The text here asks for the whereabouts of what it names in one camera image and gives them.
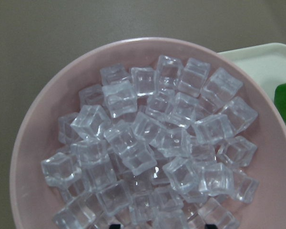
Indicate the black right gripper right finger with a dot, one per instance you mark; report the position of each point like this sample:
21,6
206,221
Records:
210,226

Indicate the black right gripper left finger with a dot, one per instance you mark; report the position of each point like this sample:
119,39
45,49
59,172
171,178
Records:
116,226

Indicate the pink bowl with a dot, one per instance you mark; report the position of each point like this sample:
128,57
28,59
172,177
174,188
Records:
33,203

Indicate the pile of clear ice cubes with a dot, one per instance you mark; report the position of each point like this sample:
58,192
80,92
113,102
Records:
154,148

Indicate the cream plastic tray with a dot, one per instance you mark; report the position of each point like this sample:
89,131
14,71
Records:
266,67

